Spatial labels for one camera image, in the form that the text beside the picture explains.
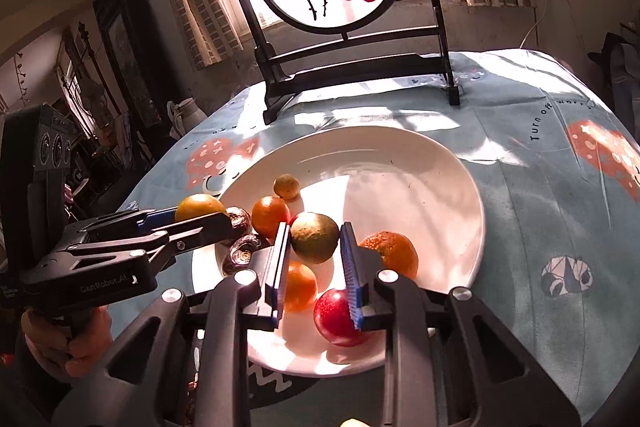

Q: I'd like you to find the white plate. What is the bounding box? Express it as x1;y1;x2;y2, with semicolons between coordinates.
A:
191;126;487;377

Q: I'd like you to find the white pitcher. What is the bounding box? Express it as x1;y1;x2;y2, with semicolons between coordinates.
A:
167;97;208;140

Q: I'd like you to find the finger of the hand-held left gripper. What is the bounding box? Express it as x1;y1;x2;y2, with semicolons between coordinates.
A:
65;211;235;274
75;208;178;239

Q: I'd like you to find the green tangerine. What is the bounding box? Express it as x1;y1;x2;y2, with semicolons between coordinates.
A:
290;212;341;264

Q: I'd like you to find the round painted table screen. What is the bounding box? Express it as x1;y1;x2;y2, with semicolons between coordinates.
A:
212;0;462;125

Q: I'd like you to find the large red plum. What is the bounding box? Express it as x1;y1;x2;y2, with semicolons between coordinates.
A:
313;288;371;348

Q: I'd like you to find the dark avocado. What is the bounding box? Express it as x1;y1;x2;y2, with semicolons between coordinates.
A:
220;206;253;248

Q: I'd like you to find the person's left hand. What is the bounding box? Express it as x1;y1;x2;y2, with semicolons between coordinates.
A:
20;304;115;380

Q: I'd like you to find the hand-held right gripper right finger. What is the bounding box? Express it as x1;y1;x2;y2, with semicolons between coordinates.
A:
340;221;583;427

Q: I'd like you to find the dark clothes pile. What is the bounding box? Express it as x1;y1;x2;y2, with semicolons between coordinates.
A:
587;32;640;128

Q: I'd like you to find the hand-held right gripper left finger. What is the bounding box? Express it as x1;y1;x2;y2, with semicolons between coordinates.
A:
50;222;293;427

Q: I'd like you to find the black zigzag placemat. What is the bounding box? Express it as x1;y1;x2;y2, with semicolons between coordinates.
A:
247;359;321;410

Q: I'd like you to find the coat stand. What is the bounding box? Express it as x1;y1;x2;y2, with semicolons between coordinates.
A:
75;22;121;118

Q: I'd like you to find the yellow orange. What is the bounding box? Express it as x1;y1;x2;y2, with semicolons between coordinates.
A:
174;193;228;224

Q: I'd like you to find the small green yellow fruit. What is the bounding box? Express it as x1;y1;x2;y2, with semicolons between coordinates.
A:
273;174;300;200

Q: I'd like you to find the dark round fruit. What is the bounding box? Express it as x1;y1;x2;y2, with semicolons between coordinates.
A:
221;234;271;277

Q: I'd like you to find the large rough orange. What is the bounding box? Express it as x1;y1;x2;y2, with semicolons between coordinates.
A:
359;231;419;280

